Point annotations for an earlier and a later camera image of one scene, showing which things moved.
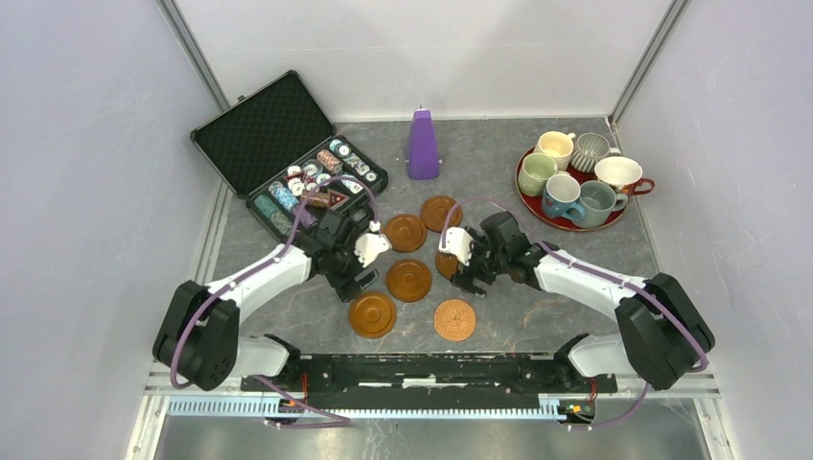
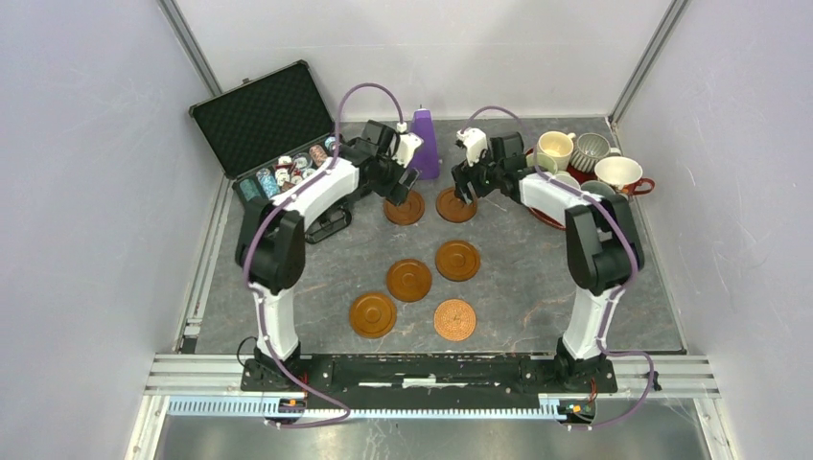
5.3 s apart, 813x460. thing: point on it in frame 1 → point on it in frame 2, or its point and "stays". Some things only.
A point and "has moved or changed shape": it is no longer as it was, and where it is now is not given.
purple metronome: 423,159 stays
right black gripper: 465,274 → 463,173
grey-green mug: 599,200 stays
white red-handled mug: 624,174 stays
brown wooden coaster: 406,233 → 407,213
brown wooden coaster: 408,280 stays
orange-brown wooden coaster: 372,314 stays
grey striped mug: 591,149 stays
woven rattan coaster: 454,319 stays
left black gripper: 346,287 → 394,192
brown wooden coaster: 434,211 has moved or changed shape
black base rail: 433,381 stays
